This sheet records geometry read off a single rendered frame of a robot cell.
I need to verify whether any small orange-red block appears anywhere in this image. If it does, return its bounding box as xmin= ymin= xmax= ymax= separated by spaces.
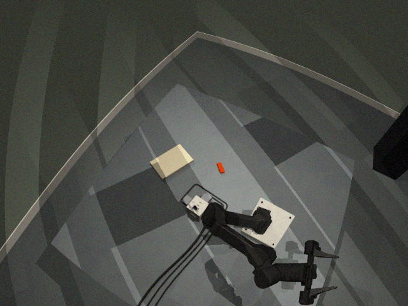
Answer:
xmin=217 ymin=163 xmax=225 ymax=174

